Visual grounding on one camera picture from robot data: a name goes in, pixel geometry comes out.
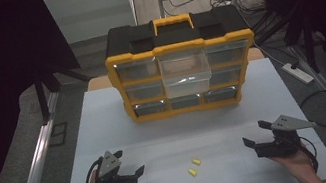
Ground black stand legs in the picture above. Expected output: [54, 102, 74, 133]
[282, 15, 326, 79]
[29, 59, 99, 125]

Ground white board panel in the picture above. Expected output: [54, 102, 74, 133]
[42, 0, 140, 48]

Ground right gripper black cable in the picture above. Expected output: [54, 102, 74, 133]
[296, 133, 321, 176]

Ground yellow black organizer cabinet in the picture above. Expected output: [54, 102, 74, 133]
[98, 1, 267, 128]

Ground white power cord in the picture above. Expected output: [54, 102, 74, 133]
[252, 37, 287, 73]

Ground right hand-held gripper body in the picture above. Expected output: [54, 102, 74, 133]
[249, 109, 322, 162]

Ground pulled-out clear plastic drawer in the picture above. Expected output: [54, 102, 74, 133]
[157, 45, 216, 101]

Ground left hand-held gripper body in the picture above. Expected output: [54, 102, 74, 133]
[90, 146, 138, 183]

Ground set of closed clear bins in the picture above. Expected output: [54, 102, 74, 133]
[112, 38, 259, 120]

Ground bundle of black floor cables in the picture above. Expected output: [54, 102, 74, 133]
[208, 0, 278, 49]

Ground person's right hand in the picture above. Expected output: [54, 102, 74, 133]
[270, 143, 320, 183]

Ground white power strip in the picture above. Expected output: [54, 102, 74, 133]
[280, 58, 316, 89]

